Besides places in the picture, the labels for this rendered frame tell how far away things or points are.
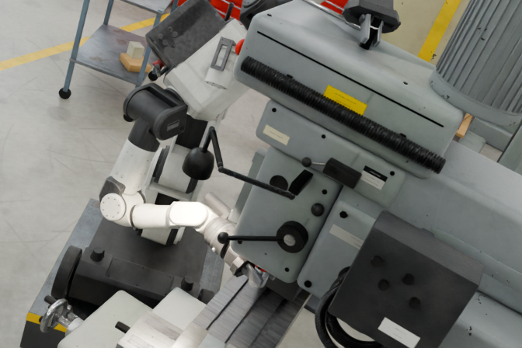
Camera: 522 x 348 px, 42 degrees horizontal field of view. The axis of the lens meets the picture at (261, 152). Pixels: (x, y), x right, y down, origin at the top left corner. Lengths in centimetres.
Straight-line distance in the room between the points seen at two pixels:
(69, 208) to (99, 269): 128
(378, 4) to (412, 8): 172
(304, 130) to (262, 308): 79
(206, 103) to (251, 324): 65
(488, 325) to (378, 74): 54
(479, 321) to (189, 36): 106
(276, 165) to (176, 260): 133
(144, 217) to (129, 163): 16
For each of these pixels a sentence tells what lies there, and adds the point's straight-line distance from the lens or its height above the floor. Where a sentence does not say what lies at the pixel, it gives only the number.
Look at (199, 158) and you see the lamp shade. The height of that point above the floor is 151.
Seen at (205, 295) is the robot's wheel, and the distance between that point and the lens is 261.
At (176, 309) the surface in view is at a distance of 207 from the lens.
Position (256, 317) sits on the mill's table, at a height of 98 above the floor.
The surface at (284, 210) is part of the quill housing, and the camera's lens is 153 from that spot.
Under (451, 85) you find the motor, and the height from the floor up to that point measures 192.
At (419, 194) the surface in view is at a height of 170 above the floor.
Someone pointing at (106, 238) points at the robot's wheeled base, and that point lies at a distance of 276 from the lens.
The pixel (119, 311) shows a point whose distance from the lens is 218.
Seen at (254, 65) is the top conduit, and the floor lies 180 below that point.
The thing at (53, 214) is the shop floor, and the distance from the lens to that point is 374.
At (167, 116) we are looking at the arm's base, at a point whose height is 144.
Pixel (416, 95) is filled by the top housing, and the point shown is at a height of 188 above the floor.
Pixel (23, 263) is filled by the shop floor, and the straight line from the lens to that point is 342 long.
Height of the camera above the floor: 229
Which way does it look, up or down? 28 degrees down
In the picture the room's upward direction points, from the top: 23 degrees clockwise
